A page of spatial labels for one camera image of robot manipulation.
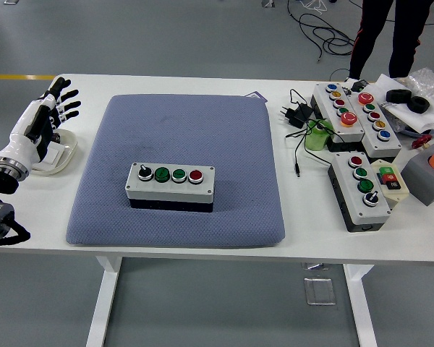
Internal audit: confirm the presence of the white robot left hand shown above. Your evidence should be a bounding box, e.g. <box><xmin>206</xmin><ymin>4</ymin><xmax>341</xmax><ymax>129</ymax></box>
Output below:
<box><xmin>0</xmin><ymin>77</ymin><xmax>82</xmax><ymax>171</ymax></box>

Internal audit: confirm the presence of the grey four-button control box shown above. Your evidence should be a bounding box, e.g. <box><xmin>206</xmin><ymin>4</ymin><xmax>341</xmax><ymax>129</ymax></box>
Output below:
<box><xmin>327</xmin><ymin>151</ymin><xmax>392</xmax><ymax>233</ymax></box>
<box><xmin>124</xmin><ymin>162</ymin><xmax>216</xmax><ymax>214</ymax></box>

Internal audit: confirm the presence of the grey five-button control box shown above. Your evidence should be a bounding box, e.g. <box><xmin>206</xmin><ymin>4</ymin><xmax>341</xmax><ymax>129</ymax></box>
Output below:
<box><xmin>346</xmin><ymin>92</ymin><xmax>403</xmax><ymax>160</ymax></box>
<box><xmin>310</xmin><ymin>82</ymin><xmax>366</xmax><ymax>153</ymax></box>

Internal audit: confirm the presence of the cream plastic tray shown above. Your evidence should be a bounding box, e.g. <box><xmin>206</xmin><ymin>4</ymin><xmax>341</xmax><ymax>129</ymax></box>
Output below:
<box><xmin>30</xmin><ymin>128</ymin><xmax>79</xmax><ymax>176</ymax></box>

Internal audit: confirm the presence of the white table leg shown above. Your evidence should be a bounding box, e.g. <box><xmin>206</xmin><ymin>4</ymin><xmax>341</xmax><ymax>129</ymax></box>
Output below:
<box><xmin>85</xmin><ymin>255</ymin><xmax>124</xmax><ymax>347</ymax></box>
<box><xmin>343</xmin><ymin>263</ymin><xmax>379</xmax><ymax>347</ymax></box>

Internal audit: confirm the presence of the blue-grey cushion mat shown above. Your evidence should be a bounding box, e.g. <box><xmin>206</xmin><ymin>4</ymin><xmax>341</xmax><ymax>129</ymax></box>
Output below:
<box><xmin>65</xmin><ymin>94</ymin><xmax>286</xmax><ymax>249</ymax></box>

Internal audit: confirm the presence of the purple-edged card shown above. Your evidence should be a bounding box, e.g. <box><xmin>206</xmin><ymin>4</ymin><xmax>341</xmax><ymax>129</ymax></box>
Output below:
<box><xmin>244</xmin><ymin>90</ymin><xmax>269</xmax><ymax>104</ymax></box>

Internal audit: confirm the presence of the black power adapter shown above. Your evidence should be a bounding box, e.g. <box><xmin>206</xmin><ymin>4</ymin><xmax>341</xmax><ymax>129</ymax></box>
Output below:
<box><xmin>277</xmin><ymin>103</ymin><xmax>315</xmax><ymax>129</ymax></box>

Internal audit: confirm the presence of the green plastic cup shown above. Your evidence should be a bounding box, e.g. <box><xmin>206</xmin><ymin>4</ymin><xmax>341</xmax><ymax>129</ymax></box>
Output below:
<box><xmin>304</xmin><ymin>118</ymin><xmax>334</xmax><ymax>152</ymax></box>

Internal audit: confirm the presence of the metal floor socket plate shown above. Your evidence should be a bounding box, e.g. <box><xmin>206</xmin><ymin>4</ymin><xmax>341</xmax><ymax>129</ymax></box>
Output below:
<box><xmin>303</xmin><ymin>276</ymin><xmax>336</xmax><ymax>307</ymax></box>

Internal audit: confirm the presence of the person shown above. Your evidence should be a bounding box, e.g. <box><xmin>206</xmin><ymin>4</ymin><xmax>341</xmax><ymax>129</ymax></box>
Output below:
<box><xmin>345</xmin><ymin>0</ymin><xmax>434</xmax><ymax>83</ymax></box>

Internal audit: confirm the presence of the white foam sheet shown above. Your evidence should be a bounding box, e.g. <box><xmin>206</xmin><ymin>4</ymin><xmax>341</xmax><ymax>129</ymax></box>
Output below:
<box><xmin>368</xmin><ymin>74</ymin><xmax>434</xmax><ymax>133</ymax></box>

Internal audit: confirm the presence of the grey foam block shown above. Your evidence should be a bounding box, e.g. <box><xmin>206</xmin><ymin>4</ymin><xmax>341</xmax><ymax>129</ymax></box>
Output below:
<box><xmin>400</xmin><ymin>143</ymin><xmax>434</xmax><ymax>207</ymax></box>

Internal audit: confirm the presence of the clear bubble wrap bag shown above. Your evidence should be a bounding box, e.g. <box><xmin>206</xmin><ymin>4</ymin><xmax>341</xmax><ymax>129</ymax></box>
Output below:
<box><xmin>404</xmin><ymin>67</ymin><xmax>434</xmax><ymax>106</ymax></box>

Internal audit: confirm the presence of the white wall switch plate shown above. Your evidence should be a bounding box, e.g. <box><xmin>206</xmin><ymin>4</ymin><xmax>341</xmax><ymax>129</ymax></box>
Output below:
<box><xmin>34</xmin><ymin>142</ymin><xmax>64</xmax><ymax>171</ymax></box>

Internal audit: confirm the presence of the black adapter cord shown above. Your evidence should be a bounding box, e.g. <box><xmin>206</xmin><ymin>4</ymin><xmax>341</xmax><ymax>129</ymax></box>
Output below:
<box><xmin>284</xmin><ymin>88</ymin><xmax>334</xmax><ymax>178</ymax></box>

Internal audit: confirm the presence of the black floor cable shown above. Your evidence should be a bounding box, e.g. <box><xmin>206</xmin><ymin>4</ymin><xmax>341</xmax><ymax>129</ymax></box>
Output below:
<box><xmin>287</xmin><ymin>0</ymin><xmax>359</xmax><ymax>65</ymax></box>

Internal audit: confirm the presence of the white floor cord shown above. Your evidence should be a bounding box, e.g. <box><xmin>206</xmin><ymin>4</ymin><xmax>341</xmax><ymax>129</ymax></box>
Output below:
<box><xmin>298</xmin><ymin>0</ymin><xmax>328</xmax><ymax>15</ymax></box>

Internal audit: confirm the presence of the cream three-button switch box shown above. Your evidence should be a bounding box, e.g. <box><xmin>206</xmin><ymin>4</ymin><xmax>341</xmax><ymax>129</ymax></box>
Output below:
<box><xmin>369</xmin><ymin>158</ymin><xmax>409</xmax><ymax>210</ymax></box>

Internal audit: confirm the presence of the grey-blue hose ring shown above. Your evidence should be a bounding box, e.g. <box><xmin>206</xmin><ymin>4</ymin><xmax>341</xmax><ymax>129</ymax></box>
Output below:
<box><xmin>396</xmin><ymin>119</ymin><xmax>434</xmax><ymax>138</ymax></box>

